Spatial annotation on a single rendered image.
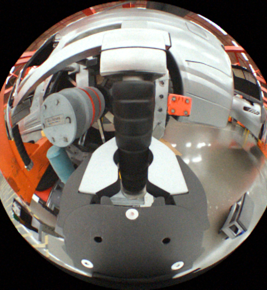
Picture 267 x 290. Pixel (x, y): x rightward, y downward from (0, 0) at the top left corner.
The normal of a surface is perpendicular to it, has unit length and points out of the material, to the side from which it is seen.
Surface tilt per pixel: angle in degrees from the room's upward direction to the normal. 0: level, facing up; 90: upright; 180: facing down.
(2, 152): 90
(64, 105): 90
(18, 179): 90
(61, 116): 90
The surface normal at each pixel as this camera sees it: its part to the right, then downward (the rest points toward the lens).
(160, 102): 0.00, 0.54
